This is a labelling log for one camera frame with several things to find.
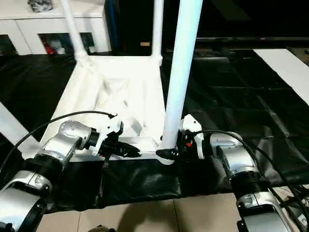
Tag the small white box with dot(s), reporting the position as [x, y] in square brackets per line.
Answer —
[91, 50]

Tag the black mat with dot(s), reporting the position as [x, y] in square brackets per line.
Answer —
[241, 108]

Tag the white flat board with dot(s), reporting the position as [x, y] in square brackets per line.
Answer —
[287, 70]

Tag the white plastic table leg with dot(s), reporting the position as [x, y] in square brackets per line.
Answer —
[181, 72]
[157, 29]
[72, 31]
[14, 125]

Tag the white plastic table top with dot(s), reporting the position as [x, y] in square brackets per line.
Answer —
[120, 72]

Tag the small white jar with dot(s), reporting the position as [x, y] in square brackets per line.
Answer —
[61, 51]

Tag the small tan box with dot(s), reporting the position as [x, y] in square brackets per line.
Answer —
[145, 44]

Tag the black flat stand base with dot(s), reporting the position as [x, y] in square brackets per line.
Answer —
[300, 218]

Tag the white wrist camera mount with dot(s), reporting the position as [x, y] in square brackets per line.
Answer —
[111, 125]
[193, 125]

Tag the white cabinet with glass doors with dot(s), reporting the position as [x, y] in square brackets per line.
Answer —
[24, 26]

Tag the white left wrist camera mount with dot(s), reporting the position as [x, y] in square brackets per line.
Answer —
[111, 125]

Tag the red bottle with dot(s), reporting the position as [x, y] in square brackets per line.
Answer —
[49, 48]

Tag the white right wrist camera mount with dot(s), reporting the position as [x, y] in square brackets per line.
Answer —
[193, 125]

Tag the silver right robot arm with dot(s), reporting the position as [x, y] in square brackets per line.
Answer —
[236, 159]

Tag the dark rounded robot part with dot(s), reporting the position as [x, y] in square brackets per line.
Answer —
[102, 228]

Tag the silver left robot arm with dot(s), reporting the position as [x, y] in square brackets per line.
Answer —
[62, 137]

